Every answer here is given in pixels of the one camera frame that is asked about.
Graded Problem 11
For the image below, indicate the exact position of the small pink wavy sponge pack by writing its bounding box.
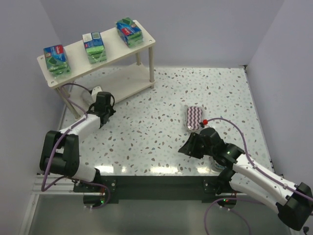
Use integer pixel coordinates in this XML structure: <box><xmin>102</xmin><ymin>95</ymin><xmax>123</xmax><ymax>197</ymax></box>
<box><xmin>210</xmin><ymin>158</ymin><xmax>225</xmax><ymax>170</ymax></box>

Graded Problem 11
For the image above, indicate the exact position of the silver mesh scourer pack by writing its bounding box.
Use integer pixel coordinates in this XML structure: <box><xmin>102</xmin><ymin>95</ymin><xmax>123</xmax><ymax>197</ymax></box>
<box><xmin>81</xmin><ymin>90</ymin><xmax>94</xmax><ymax>105</ymax></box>

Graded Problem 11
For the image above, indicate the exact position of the large blue Vileda sponge pack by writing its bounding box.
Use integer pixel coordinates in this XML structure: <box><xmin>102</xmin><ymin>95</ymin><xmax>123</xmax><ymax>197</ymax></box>
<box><xmin>44</xmin><ymin>45</ymin><xmax>71</xmax><ymax>78</ymax></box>

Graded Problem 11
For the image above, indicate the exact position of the pink brown wavy sponge pack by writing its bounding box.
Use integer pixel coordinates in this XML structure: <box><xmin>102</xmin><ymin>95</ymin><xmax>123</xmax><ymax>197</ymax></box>
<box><xmin>185</xmin><ymin>106</ymin><xmax>204</xmax><ymax>132</ymax></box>

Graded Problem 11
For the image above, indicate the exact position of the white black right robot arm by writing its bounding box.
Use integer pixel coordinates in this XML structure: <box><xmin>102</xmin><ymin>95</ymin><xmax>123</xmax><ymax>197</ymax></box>
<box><xmin>178</xmin><ymin>128</ymin><xmax>313</xmax><ymax>231</ymax></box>

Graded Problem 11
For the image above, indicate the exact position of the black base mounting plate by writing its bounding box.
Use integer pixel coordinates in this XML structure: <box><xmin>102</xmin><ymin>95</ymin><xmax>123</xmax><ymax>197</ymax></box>
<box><xmin>73</xmin><ymin>175</ymin><xmax>242</xmax><ymax>205</ymax></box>

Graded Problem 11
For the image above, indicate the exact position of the Vileda pack with red logo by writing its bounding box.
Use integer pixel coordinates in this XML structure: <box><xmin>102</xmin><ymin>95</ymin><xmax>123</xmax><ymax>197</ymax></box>
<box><xmin>115</xmin><ymin>17</ymin><xmax>143</xmax><ymax>48</ymax></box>

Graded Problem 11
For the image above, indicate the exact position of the beige two-tier wooden shelf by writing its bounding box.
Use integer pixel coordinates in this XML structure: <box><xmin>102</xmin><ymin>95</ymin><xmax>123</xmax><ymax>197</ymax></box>
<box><xmin>37</xmin><ymin>21</ymin><xmax>156</xmax><ymax>119</ymax></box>

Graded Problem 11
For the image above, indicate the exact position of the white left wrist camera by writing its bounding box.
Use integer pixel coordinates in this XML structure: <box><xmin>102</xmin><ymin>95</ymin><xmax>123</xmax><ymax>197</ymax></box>
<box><xmin>92</xmin><ymin>86</ymin><xmax>102</xmax><ymax>101</ymax></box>

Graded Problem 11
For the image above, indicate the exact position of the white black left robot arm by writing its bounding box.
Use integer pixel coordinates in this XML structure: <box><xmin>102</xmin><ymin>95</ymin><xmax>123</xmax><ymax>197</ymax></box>
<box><xmin>40</xmin><ymin>92</ymin><xmax>115</xmax><ymax>190</ymax></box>

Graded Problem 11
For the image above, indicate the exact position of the Vileda pack with barcode label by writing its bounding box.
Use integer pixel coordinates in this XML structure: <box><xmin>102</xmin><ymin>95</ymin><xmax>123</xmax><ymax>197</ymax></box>
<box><xmin>82</xmin><ymin>32</ymin><xmax>107</xmax><ymax>64</ymax></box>

